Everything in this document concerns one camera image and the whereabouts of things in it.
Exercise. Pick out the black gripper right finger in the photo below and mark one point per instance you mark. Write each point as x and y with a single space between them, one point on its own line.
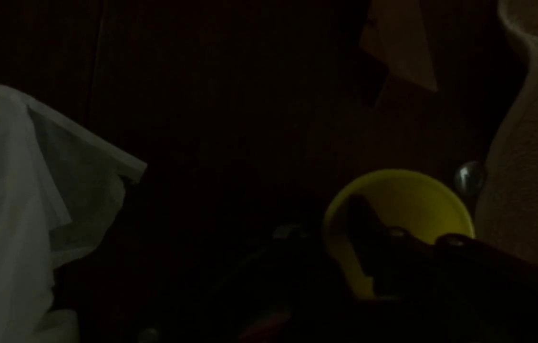
472 297

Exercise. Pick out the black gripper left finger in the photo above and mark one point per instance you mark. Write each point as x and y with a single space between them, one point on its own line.
270 291

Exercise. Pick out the yellow bowl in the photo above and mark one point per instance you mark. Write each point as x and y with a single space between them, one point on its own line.
423 202

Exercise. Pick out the small silver cap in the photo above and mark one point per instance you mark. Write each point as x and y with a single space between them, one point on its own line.
471 179

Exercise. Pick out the beige towel cloth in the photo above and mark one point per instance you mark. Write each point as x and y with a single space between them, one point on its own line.
537 158

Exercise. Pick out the white paper card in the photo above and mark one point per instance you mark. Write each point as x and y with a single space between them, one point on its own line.
404 44

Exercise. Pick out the white crumpled cloth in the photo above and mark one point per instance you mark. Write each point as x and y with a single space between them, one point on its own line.
15 209

